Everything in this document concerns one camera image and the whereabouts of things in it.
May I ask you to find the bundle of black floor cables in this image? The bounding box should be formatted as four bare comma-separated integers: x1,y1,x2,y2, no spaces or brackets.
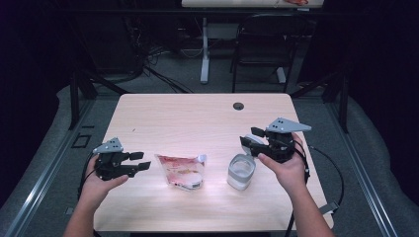
125,16,196,95

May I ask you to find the aluminium floor rail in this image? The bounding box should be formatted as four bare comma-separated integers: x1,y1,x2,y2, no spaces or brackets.
324,98,399,237
3,98,95,237

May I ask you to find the person's right hand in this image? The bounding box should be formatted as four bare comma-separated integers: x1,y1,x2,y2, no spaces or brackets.
257,132,309,198

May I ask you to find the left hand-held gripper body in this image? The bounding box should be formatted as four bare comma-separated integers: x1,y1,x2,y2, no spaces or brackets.
92,136,137,182

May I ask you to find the black folding chair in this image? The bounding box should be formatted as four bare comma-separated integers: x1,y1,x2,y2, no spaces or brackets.
229,13,310,94

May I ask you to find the background wooden desk top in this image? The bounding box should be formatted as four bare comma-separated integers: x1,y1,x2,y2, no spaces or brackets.
181,0,325,9

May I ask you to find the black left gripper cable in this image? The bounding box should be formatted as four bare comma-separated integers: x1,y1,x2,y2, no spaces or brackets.
77,152,102,237

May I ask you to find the translucent cup with handle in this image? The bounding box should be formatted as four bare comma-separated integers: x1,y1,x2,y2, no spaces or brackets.
226,153,257,192

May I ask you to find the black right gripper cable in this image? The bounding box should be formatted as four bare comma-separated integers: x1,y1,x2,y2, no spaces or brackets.
286,139,346,237

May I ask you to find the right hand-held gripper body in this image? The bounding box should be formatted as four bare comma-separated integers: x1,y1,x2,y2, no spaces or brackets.
252,117,312,164

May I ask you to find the person's left hand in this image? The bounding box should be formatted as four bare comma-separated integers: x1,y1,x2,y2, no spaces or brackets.
78,155,129,205

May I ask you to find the black metal stand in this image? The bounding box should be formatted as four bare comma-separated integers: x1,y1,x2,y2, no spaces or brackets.
67,70,131,131
290,70,350,134

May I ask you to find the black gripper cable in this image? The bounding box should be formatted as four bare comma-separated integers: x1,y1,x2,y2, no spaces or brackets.
286,139,346,237
77,152,102,237

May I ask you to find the black square floor outlet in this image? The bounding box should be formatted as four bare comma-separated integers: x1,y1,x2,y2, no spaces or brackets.
71,132,93,149

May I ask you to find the white desk leg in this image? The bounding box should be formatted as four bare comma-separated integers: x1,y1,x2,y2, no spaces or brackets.
276,66,288,84
200,17,210,85

